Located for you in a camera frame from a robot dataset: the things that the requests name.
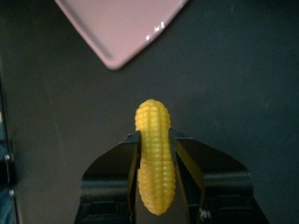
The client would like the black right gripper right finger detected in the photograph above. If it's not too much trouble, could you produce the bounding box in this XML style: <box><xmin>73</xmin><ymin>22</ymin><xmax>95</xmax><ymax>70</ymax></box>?
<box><xmin>168</xmin><ymin>128</ymin><xmax>271</xmax><ymax>224</ymax></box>

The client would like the pink plate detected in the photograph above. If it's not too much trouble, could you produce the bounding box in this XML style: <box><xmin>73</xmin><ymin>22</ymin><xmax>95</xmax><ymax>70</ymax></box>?
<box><xmin>53</xmin><ymin>0</ymin><xmax>191</xmax><ymax>71</ymax></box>

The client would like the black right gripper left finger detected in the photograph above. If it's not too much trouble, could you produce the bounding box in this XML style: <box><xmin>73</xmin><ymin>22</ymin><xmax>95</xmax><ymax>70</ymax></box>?
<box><xmin>75</xmin><ymin>130</ymin><xmax>142</xmax><ymax>224</ymax></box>

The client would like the yellow toy corn cob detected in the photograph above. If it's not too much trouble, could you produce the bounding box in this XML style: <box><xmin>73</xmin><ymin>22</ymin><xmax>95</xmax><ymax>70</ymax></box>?
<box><xmin>133</xmin><ymin>98</ymin><xmax>178</xmax><ymax>217</ymax></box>

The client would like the black table edge rail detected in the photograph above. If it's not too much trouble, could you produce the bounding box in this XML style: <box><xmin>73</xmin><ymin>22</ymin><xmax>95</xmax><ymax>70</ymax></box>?
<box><xmin>0</xmin><ymin>58</ymin><xmax>20</xmax><ymax>224</ymax></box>

